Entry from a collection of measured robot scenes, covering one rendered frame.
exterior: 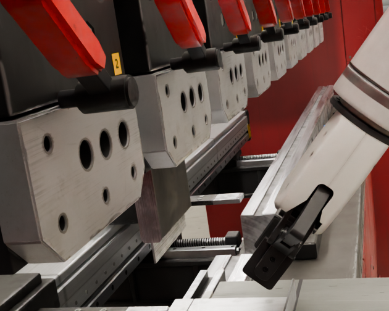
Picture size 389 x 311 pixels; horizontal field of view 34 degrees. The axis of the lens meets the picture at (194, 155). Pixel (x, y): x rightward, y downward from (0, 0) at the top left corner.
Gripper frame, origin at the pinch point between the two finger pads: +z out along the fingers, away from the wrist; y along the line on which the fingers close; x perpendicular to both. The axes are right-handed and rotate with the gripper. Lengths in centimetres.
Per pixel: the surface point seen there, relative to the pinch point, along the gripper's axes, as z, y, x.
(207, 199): 15.9, -40.8, -9.4
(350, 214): 12, -69, 15
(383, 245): 58, -215, 59
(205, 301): 10.2, -3.4, -2.2
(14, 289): 20.7, -0.1, -19.8
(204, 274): 11.8, -10.9, -3.7
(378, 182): 36, -215, 40
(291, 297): 3.0, -0.9, 4.1
